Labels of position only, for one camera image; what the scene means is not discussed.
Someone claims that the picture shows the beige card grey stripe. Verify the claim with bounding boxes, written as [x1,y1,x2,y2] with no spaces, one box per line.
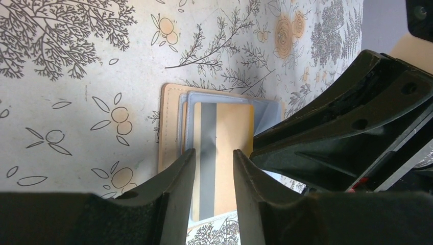
[190,102,255,223]

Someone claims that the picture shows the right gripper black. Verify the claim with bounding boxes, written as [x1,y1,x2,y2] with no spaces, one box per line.
[250,50,432,193]

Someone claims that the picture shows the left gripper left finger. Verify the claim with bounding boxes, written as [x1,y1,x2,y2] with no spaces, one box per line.
[1,149,196,244]

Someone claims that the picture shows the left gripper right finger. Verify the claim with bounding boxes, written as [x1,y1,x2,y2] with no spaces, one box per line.
[233,150,432,244]

